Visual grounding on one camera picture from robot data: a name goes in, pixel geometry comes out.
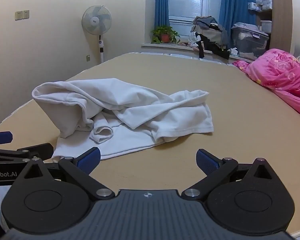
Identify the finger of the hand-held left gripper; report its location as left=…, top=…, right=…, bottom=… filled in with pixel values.
left=0, top=143, right=54, bottom=165
left=0, top=131, right=13, bottom=146

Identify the clear plastic storage box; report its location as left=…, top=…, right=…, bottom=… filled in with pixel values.
left=231, top=22, right=270, bottom=61

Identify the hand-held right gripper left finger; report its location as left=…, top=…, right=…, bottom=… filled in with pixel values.
left=12, top=147, right=115, bottom=201

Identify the white storage bin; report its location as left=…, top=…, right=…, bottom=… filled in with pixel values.
left=261, top=20, right=273, bottom=33

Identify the white t-shirt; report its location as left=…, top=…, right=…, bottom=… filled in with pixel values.
left=31, top=78, right=214, bottom=162

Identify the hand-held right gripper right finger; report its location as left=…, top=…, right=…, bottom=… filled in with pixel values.
left=181, top=149, right=282, bottom=201

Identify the narrow blue curtain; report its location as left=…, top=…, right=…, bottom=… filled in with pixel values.
left=154, top=0, right=170, bottom=32

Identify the stack of white boxes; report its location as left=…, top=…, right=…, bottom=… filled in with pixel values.
left=248, top=0, right=273, bottom=12

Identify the white standing fan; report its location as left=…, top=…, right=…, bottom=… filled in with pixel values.
left=81, top=4, right=112, bottom=64

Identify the window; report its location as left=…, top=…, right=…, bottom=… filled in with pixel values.
left=168, top=0, right=222, bottom=37

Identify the potted green plant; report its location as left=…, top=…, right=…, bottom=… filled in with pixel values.
left=150, top=25, right=181, bottom=44

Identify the pink floral quilt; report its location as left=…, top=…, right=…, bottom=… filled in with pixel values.
left=232, top=48, right=300, bottom=121

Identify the windowsill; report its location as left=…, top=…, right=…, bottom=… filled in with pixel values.
left=141, top=42, right=255, bottom=62

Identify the wooden shelf unit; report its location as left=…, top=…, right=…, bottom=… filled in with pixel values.
left=255, top=0, right=294, bottom=53

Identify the wide blue curtain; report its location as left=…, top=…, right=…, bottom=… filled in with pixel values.
left=219, top=0, right=262, bottom=30

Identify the pile of dark clothes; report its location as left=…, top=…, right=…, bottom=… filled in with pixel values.
left=189, top=16, right=231, bottom=60

